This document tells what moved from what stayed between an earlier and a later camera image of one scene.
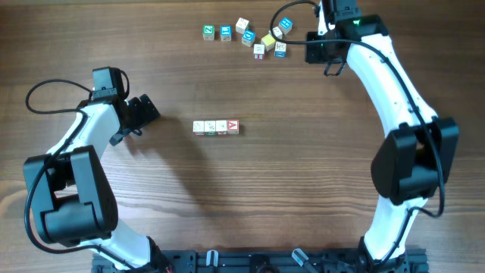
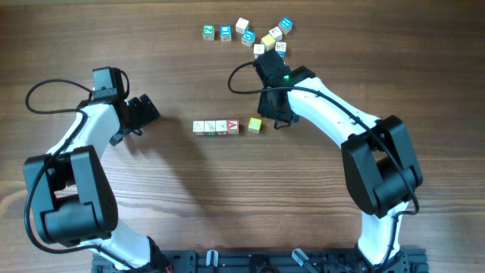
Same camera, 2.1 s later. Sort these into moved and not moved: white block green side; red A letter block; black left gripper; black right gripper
Moved: black right gripper
Not moved: black left gripper; white block green side; red A letter block
